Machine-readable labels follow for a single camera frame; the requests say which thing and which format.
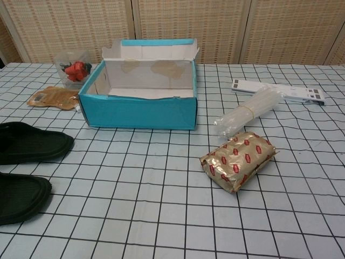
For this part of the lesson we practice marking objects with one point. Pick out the bundle of clear sticks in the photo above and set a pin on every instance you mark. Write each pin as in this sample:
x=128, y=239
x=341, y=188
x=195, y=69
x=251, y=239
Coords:
x=242, y=116

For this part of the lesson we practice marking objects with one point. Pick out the black slipper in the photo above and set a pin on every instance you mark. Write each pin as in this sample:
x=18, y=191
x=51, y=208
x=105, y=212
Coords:
x=32, y=145
x=21, y=199

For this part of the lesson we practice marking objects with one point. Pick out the gold foil pack red print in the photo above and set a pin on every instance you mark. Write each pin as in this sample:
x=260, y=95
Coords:
x=237, y=162

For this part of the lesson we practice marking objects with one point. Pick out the blue cardboard shoe box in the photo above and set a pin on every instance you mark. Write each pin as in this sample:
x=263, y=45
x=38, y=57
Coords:
x=134, y=113

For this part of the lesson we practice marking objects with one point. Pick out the clear bag red items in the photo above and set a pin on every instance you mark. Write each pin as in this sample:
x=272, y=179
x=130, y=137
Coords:
x=76, y=70

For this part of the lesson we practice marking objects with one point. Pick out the bamboo folding screen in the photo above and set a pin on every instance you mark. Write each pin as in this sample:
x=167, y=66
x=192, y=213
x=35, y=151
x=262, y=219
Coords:
x=229, y=29

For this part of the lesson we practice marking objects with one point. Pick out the white flat strip package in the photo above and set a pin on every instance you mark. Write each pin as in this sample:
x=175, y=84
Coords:
x=296, y=94

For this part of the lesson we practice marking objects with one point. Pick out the brown foil pouch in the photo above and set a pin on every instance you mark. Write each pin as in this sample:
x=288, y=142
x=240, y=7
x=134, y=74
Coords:
x=54, y=97

